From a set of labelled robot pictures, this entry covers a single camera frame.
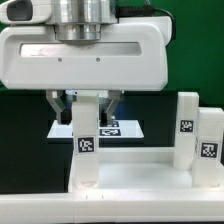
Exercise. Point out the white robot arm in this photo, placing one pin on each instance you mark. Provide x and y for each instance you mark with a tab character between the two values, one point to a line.
76	20

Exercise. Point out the white desk top tray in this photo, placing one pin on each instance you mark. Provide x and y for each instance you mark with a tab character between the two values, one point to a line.
142	170

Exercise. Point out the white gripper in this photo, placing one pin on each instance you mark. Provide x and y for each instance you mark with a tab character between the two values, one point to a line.
130	56

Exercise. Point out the fiducial marker sheet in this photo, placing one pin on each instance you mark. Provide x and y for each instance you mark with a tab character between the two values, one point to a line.
127	129

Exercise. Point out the white front rail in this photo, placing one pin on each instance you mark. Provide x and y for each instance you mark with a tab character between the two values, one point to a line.
112	207

